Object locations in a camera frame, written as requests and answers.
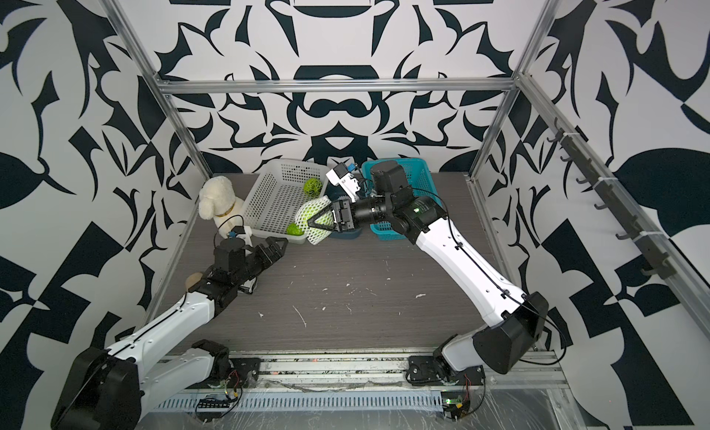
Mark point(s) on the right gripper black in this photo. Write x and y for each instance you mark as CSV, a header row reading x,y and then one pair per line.
x,y
345,214

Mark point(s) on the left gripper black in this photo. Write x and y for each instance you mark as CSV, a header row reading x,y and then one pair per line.
x,y
263,253

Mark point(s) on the white foam net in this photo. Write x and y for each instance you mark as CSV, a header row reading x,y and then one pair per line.
x,y
308,210

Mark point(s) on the green custard apple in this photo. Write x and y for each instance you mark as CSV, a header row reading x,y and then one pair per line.
x,y
323,220
312,187
294,230

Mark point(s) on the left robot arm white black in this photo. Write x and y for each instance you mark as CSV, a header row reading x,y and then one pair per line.
x,y
115,387

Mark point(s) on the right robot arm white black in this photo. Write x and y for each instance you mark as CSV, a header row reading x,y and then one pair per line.
x,y
513,319

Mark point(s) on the patterned small pouch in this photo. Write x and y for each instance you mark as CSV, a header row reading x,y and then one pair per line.
x,y
249,286

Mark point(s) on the teal perforated plastic basket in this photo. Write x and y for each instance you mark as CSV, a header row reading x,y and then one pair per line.
x,y
418,176

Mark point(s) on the tan wooden cylinder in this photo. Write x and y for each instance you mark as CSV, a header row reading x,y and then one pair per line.
x,y
192,280

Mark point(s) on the white plush dog toy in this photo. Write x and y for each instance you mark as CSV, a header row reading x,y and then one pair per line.
x,y
218,202

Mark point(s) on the white perforated plastic basket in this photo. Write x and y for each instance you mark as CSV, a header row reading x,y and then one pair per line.
x,y
277,195

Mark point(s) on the right green circuit board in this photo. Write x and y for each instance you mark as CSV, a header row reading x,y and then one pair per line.
x,y
455,405

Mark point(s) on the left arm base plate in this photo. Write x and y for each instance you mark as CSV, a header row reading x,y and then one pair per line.
x,y
233,373

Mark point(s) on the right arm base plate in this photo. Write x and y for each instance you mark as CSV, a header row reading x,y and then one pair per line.
x,y
433,370

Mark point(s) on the black wall hook rail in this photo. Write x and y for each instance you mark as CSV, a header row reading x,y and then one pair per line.
x,y
615,199

